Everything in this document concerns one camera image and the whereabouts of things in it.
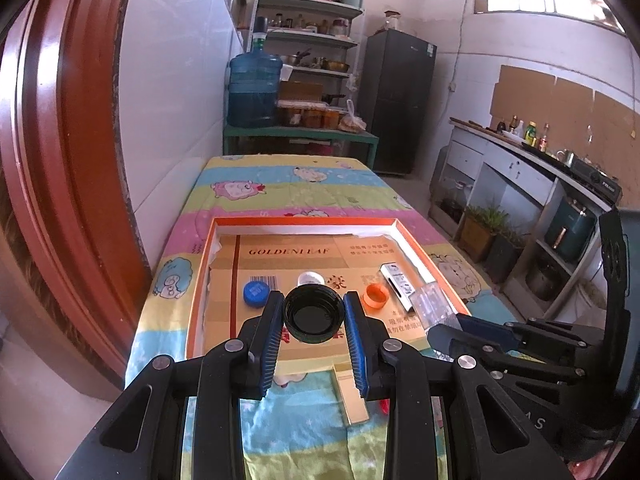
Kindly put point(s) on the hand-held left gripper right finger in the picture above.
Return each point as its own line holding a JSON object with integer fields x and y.
{"x": 357, "y": 340}

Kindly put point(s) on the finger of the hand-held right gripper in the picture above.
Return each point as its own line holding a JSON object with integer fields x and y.
{"x": 442, "y": 341}
{"x": 480, "y": 324}

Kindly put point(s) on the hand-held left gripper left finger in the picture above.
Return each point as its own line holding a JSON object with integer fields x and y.
{"x": 270, "y": 340}

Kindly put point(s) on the clear plastic glitter box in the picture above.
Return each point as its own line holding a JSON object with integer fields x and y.
{"x": 432, "y": 305}

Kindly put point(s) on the orange bottle cap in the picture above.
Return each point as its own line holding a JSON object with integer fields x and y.
{"x": 376, "y": 296}

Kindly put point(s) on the black bottle cap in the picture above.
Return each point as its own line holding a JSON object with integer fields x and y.
{"x": 312, "y": 317}

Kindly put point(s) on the blue bottle cap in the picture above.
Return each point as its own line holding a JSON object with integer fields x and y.
{"x": 256, "y": 293}

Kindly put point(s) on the small gold box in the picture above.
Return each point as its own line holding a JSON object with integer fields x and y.
{"x": 352, "y": 405}

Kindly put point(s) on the white cartoon cat lighter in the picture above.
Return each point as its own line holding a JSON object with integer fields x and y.
{"x": 397, "y": 282}

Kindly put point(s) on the white bottle cap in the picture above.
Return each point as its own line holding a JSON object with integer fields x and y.
{"x": 310, "y": 278}

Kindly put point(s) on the shallow orange-rimmed cardboard box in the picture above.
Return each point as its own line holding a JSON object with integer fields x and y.
{"x": 280, "y": 260}

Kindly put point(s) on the plant in dark pot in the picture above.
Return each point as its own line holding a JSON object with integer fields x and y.
{"x": 505, "y": 255}

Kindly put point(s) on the steel cooking pot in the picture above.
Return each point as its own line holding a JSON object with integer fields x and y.
{"x": 542, "y": 277}

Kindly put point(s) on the plant in yellow pot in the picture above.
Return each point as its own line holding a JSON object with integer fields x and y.
{"x": 477, "y": 232}

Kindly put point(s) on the dark green air fryer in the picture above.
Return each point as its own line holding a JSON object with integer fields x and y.
{"x": 570, "y": 227}

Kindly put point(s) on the glass jug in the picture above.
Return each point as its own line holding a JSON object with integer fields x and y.
{"x": 457, "y": 195}

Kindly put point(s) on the white kitchen counter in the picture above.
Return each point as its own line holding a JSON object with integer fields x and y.
{"x": 500, "y": 170}

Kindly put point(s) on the cartoon printed blanket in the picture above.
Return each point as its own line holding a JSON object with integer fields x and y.
{"x": 280, "y": 185}

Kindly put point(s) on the black gas stove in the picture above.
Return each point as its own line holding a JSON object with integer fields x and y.
{"x": 595, "y": 177}

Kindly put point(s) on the steel kettle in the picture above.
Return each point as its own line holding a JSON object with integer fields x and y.
{"x": 567, "y": 156}

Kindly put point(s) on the brown sauce bottle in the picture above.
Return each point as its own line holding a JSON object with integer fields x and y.
{"x": 545, "y": 137}

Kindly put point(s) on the yellow-green bottle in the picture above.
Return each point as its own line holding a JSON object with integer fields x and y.
{"x": 531, "y": 132}

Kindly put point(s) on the wooden board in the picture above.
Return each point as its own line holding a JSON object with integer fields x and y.
{"x": 470, "y": 123}

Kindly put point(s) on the dark sauce bottle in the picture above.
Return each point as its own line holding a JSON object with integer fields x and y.
{"x": 513, "y": 124}

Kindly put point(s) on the green table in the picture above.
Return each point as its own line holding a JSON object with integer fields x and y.
{"x": 300, "y": 135}

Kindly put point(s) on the plastic bag of food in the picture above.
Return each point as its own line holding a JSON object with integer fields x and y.
{"x": 352, "y": 121}

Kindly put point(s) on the clear container of orange food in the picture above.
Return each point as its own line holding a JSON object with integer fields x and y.
{"x": 331, "y": 117}
{"x": 312, "y": 116}
{"x": 292, "y": 112}

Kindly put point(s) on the dark grey refrigerator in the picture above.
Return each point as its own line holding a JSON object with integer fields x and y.
{"x": 397, "y": 100}

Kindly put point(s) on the black frying pan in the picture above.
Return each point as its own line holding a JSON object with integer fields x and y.
{"x": 332, "y": 97}

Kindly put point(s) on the blue water jug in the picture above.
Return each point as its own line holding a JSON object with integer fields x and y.
{"x": 252, "y": 90}

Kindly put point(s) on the brown cardboard box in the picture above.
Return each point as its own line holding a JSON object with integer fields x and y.
{"x": 300, "y": 91}

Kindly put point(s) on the white paper box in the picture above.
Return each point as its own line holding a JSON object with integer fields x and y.
{"x": 286, "y": 74}

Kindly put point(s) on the brass metal bowl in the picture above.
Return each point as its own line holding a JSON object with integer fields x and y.
{"x": 337, "y": 65}

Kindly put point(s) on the black water jug pump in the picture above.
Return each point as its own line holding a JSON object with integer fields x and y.
{"x": 258, "y": 30}

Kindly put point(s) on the white metal shelf rack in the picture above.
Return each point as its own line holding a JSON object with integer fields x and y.
{"x": 310, "y": 30}

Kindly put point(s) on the glass jar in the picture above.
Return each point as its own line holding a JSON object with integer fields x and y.
{"x": 392, "y": 20}

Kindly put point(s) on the cardboard wall sheets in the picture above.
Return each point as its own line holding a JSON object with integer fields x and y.
{"x": 565, "y": 105}

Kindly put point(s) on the red wooden door frame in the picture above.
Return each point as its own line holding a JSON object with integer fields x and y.
{"x": 65, "y": 160}

